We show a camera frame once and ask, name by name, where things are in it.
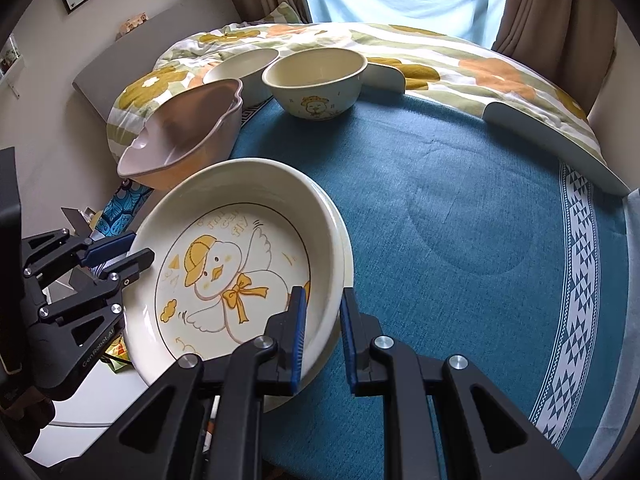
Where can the teal patterned table cloth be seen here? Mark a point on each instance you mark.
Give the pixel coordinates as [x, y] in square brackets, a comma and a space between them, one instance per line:
[467, 238]

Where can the cream duck bowl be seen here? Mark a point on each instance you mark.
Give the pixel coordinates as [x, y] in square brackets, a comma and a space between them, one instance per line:
[316, 84]

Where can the plain cream bowl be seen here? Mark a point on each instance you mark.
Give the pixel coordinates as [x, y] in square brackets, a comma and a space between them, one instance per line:
[248, 68]

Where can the floral striped duvet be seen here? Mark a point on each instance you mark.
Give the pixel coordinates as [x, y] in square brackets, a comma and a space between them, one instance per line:
[436, 67]

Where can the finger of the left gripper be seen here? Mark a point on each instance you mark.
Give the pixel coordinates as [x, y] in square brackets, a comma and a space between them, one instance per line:
[96, 307]
[51, 254]

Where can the white folding bed table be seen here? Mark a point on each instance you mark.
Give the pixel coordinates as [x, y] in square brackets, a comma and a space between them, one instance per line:
[389, 78]

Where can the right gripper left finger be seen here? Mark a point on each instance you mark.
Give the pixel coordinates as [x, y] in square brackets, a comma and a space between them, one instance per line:
[201, 419]

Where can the pink wavy-edged bowl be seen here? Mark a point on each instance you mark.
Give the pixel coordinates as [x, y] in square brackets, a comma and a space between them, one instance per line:
[189, 132]

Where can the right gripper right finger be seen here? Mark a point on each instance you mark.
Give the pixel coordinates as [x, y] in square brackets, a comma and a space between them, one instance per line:
[442, 419]

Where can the large duck plate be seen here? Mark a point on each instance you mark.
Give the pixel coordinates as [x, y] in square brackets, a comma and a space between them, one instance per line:
[228, 253]

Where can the grey headboard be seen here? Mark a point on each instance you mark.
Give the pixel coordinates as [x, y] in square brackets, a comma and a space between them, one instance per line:
[135, 54]

